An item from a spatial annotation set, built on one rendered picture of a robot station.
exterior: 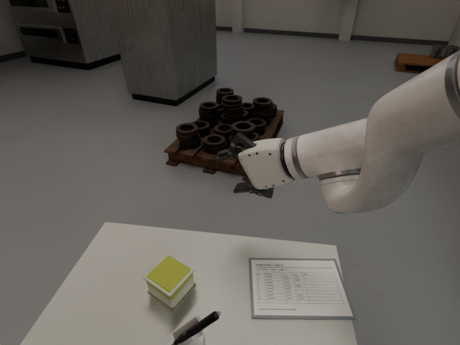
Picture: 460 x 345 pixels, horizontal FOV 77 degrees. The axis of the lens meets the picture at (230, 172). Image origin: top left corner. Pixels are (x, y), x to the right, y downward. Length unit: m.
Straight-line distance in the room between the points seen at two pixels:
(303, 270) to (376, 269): 1.43
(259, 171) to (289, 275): 0.26
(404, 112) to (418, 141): 0.04
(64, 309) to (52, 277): 1.44
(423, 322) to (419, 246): 0.58
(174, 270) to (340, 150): 0.40
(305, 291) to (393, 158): 0.38
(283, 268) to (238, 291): 0.12
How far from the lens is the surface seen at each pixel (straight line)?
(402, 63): 6.60
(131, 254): 0.77
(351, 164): 0.52
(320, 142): 0.53
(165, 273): 0.63
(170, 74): 4.04
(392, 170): 0.43
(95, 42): 6.55
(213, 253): 0.74
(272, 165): 0.58
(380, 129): 0.40
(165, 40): 3.96
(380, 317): 1.93
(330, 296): 0.70
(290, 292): 0.68
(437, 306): 2.12
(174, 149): 2.79
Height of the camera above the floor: 1.53
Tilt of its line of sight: 35 degrees down
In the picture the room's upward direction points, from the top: straight up
